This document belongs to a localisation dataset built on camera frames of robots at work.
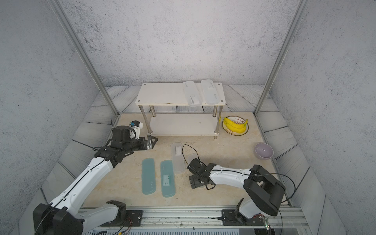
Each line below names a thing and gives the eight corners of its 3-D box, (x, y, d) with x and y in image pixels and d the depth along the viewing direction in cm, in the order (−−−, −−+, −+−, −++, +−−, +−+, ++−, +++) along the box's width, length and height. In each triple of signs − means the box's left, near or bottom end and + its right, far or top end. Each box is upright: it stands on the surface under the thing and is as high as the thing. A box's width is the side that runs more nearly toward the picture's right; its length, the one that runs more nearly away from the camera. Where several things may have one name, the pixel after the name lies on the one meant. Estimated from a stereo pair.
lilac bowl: (254, 162, 95) (257, 157, 90) (250, 148, 102) (253, 142, 97) (271, 162, 95) (276, 157, 90) (266, 147, 102) (270, 142, 97)
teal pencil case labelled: (162, 198, 81) (161, 197, 80) (161, 162, 96) (160, 160, 94) (176, 196, 82) (176, 194, 81) (173, 160, 97) (172, 158, 95)
